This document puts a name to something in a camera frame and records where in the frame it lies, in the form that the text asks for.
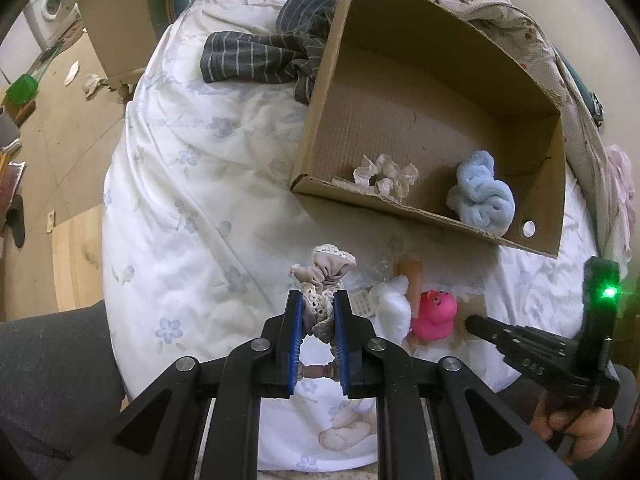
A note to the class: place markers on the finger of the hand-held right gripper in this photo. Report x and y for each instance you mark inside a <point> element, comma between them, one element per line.
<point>535,362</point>
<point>505,331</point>

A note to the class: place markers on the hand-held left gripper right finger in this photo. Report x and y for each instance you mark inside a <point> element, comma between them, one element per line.
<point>342,345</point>

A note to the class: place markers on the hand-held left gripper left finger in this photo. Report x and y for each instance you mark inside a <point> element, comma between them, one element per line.
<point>295,345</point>

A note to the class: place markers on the pink rubber duck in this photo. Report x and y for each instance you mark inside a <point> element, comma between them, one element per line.
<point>435,315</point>

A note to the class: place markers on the beige doll with crochet dress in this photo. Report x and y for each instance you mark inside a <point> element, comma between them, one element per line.
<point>325,272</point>

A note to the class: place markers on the person's right forearm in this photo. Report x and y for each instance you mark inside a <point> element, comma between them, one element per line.
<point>624,395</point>

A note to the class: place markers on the person's right hand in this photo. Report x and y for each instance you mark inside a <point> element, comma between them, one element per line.
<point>570,430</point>

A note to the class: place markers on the brown cardboard piece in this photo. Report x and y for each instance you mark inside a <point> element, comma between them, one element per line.
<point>475,307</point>

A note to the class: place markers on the small white plastic basket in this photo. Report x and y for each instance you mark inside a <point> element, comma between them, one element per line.
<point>363,305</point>

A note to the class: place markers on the white cotton fluff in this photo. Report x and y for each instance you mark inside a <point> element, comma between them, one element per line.
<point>392,310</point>

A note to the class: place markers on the clear plastic wrapper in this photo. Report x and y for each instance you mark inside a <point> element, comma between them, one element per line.
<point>380,272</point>

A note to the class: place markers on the beige plush toy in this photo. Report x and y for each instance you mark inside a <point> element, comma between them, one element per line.
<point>345,430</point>

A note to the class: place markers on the orange stick toy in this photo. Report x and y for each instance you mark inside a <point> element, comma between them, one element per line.
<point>413,280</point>

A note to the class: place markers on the light blue towel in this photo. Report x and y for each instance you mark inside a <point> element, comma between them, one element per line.
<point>480,200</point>

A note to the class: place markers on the white crumpled cloth flower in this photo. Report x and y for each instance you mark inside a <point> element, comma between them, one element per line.
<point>387,175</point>

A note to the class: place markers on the pink cloth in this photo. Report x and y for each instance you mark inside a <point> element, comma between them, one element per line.
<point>620,185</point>

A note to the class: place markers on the white floral bed sheet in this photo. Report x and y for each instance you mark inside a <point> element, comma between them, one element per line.
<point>200,185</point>

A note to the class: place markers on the person's grey trouser leg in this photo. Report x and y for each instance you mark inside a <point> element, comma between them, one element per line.
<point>55,385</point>

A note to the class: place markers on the grey striped cloth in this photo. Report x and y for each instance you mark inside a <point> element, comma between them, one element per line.
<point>250,55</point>

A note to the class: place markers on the beige floral quilt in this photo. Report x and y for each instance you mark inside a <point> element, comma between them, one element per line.
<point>540,35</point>

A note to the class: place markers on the black slipper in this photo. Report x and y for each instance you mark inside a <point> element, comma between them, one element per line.
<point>16,220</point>

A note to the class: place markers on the white paper scrap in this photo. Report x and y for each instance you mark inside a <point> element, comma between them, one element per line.
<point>72,72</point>
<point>92,85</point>

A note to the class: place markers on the tall cardboard box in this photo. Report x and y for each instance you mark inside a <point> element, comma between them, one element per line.
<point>117,20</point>

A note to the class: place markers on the white washing machine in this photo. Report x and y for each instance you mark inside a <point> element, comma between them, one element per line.
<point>52,7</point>

